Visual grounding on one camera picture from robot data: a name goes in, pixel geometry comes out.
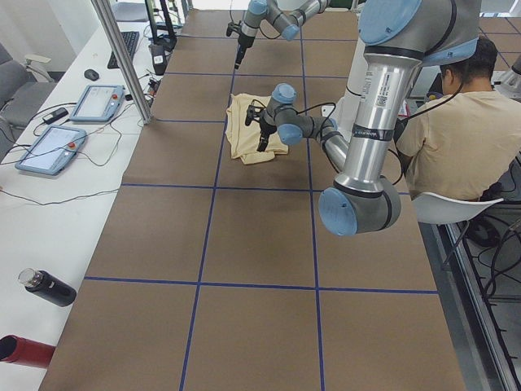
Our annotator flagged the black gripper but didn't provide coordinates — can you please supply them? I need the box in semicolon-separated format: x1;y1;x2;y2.
226;22;256;70
244;104;277;152

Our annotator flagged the beige printed t-shirt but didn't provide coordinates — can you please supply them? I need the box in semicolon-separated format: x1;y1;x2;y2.
225;94;289;165

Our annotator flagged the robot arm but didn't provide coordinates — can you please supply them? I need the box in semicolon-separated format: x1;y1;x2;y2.
246;1;481;236
225;0;333;70

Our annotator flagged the black keyboard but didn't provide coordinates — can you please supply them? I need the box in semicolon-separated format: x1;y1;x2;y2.
107;31;141;69

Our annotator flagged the far teach pendant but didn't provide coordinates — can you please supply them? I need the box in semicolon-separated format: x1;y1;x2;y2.
69;85;125;123

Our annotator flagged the teach pendant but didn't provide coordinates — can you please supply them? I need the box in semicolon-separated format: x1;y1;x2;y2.
69;85;125;123
15;125;87;176

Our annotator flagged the black computer mouse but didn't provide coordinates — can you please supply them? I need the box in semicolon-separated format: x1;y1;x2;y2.
84;68;99;81

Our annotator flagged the white plastic chair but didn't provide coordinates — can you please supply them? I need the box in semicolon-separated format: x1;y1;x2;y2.
413;191;505;270

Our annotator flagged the seated person in beige shirt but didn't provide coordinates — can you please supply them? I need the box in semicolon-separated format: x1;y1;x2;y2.
396;37;520;201

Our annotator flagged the near teach pendant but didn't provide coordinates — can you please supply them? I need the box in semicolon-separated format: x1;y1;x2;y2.
15;125;87;176

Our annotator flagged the black steel-capped water bottle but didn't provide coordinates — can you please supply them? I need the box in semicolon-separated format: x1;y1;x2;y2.
18;268;77;307

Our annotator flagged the red cylindrical bottle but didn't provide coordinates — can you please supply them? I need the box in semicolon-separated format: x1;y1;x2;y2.
1;335;55;368

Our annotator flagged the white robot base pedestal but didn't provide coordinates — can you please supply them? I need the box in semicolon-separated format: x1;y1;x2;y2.
331;38;367;139

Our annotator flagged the aluminium frame post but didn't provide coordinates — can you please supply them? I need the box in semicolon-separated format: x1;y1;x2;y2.
90;0;151;125

